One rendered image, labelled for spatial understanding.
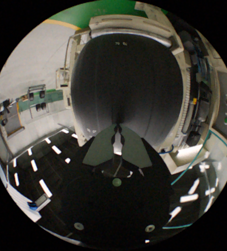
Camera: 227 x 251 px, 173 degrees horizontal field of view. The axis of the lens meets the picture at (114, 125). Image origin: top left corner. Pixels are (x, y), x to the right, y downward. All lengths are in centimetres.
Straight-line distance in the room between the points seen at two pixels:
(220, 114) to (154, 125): 50
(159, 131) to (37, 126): 1166
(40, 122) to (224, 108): 1211
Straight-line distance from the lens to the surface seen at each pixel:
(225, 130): 57
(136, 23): 40
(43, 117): 1164
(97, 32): 38
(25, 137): 1187
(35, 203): 117
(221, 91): 60
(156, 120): 15
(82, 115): 15
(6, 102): 115
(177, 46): 40
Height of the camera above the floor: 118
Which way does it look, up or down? 24 degrees up
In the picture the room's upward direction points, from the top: 180 degrees counter-clockwise
